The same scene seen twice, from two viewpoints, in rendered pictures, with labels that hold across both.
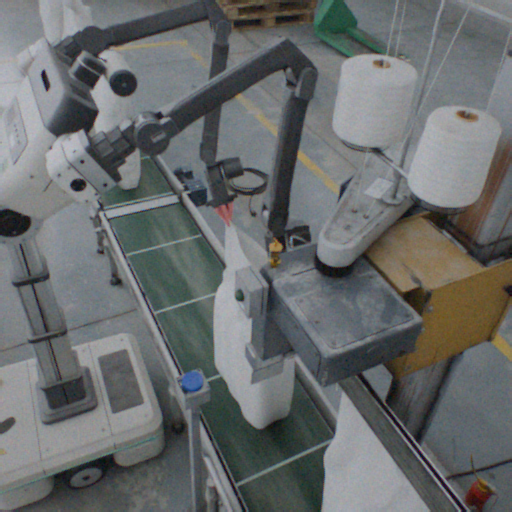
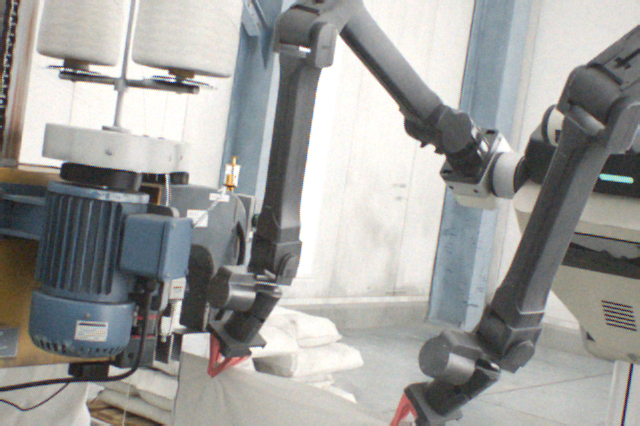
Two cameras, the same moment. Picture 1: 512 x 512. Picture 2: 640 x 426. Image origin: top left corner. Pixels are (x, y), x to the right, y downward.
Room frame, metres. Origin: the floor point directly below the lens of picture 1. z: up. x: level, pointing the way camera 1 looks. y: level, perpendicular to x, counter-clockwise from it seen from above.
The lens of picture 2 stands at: (2.85, -0.70, 1.42)
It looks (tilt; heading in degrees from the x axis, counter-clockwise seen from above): 3 degrees down; 157
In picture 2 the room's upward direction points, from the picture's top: 8 degrees clockwise
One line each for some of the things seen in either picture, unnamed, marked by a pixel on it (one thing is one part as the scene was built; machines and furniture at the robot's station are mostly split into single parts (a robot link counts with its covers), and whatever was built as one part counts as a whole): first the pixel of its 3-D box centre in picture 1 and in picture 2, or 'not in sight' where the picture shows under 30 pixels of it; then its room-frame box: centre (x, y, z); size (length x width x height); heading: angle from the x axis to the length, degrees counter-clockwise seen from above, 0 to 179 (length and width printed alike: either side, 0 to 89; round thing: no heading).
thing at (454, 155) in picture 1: (454, 154); (82, 16); (0.93, -0.37, 1.61); 0.15 x 0.14 x 0.17; 29
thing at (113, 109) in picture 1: (113, 113); not in sight; (2.71, 0.84, 0.74); 0.47 x 0.22 x 0.72; 27
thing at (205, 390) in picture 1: (192, 389); not in sight; (0.91, 0.16, 0.81); 0.08 x 0.08 x 0.06; 29
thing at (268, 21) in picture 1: (255, 11); not in sight; (6.93, 0.22, 0.07); 1.20 x 0.82 x 0.14; 117
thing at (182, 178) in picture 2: (334, 260); (165, 175); (0.89, -0.17, 1.35); 0.09 x 0.09 x 0.03
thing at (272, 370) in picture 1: (263, 365); not in sight; (0.87, -0.04, 0.98); 0.09 x 0.05 x 0.05; 119
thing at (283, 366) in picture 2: not in sight; (297, 355); (-2.07, 1.43, 0.44); 0.68 x 0.44 x 0.15; 119
